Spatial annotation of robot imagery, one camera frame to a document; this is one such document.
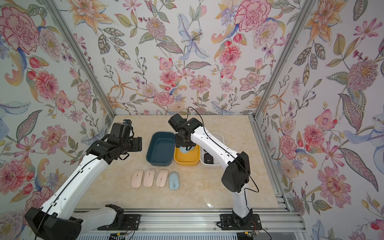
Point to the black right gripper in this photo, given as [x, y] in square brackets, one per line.
[178, 143]

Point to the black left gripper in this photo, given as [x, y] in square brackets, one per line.
[138, 142]

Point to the light blue mouse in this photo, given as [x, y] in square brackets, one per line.
[174, 181]
[185, 150]

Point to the black mouse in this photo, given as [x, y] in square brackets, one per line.
[208, 159]

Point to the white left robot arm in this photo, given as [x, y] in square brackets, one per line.
[56, 220]

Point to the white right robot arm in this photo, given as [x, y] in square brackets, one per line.
[237, 171]

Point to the yellow storage box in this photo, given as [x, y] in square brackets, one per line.
[189, 159]

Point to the dark teal storage box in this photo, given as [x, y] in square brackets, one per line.
[161, 149]

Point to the white storage box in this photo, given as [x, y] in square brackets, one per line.
[216, 163]

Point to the pink mouse right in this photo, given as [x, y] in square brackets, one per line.
[162, 178]

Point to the pink mouse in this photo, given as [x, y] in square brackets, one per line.
[162, 178]
[137, 179]
[149, 178]

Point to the pink mouse far left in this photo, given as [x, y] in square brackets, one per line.
[137, 179]

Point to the pink mouse middle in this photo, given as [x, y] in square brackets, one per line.
[149, 178]

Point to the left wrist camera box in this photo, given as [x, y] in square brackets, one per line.
[122, 130]

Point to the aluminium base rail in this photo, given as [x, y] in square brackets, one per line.
[202, 224]

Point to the left aluminium corner post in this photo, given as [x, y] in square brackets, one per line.
[59, 20]

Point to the aluminium corner post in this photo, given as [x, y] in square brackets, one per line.
[297, 28]
[59, 20]

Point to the right aluminium corner post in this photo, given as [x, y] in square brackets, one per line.
[297, 28]

